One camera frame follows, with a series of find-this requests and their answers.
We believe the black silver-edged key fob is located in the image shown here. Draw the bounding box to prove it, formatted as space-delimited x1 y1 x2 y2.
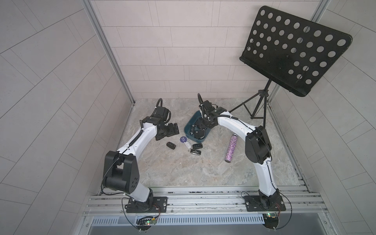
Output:
194 129 206 140

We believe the black flip key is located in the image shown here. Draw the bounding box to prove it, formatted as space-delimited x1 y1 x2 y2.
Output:
166 142 176 149

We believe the teal plastic storage box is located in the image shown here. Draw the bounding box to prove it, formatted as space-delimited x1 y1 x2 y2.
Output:
184 111 211 143

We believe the black Bentley key fob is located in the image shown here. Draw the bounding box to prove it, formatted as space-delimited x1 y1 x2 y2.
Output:
190 149 201 155

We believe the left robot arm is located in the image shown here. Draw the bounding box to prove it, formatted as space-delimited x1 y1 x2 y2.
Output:
101 98 179 211

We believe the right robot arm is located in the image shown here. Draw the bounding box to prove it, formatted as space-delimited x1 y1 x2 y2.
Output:
197 94 280 210

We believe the purple small blind chip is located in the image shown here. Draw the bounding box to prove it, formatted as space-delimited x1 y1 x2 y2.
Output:
180 136 188 143

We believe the left circuit board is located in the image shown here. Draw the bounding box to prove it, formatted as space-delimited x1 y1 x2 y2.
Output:
136 216 157 231

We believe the circuit board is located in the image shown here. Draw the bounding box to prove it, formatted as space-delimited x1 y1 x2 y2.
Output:
136 216 157 231
263 213 279 230

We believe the black perforated music stand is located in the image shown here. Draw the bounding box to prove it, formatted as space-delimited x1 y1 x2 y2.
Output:
228 5 353 124

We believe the right circuit board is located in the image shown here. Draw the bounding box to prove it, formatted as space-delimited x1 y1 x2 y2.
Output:
263 213 279 230

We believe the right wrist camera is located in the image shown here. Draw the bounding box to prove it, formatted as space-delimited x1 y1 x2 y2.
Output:
200 100 216 118

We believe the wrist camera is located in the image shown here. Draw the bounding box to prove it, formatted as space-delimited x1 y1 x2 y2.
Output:
200 100 216 118
152 106 171 124

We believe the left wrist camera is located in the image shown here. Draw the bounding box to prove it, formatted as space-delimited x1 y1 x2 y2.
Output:
152 106 171 124

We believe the white key tag with ring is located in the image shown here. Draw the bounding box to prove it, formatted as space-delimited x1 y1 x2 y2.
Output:
185 142 192 151

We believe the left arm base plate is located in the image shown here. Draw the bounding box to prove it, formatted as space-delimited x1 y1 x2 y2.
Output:
125 197 168 213

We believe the aluminium rail frame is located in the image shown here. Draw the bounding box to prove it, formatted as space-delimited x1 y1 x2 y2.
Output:
74 182 339 235

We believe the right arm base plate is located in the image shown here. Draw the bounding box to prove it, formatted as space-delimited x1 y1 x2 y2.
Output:
242 195 286 212

